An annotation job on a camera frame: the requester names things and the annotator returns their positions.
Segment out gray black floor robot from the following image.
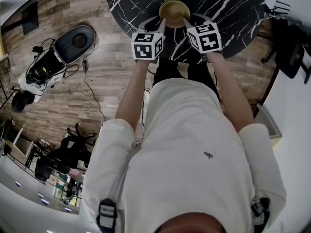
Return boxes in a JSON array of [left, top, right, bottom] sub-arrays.
[[25, 25, 97, 88]]

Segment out person's black trousers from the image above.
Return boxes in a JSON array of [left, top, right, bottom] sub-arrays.
[[152, 56, 221, 99]]

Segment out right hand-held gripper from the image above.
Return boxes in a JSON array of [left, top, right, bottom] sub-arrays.
[[182, 13, 223, 54]]

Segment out black floor cable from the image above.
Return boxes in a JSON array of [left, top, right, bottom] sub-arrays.
[[64, 63, 107, 121]]

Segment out black office chair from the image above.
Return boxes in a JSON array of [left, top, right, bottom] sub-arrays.
[[261, 42, 311, 85], [35, 122, 97, 179]]

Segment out black desk base plate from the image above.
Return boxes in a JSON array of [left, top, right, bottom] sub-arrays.
[[1, 1, 39, 36]]

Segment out person's left forearm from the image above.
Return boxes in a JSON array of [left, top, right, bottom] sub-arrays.
[[114, 58, 150, 134]]

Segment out person's white shirt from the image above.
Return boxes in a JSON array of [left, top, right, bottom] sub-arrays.
[[80, 78, 287, 233]]

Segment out black gray shoulder strap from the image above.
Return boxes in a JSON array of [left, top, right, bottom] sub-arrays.
[[96, 198, 117, 233], [250, 197, 270, 228]]

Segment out person's face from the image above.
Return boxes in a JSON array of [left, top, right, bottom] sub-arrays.
[[155, 212, 224, 233]]

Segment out round black marble table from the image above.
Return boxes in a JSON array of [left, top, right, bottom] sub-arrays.
[[104, 0, 266, 64]]

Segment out person's right forearm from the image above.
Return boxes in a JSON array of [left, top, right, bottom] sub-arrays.
[[206, 51, 255, 133]]

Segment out white desk frame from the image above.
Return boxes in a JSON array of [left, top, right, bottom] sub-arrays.
[[254, 103, 284, 139]]

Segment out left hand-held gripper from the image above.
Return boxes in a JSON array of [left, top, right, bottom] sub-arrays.
[[131, 17, 167, 61]]

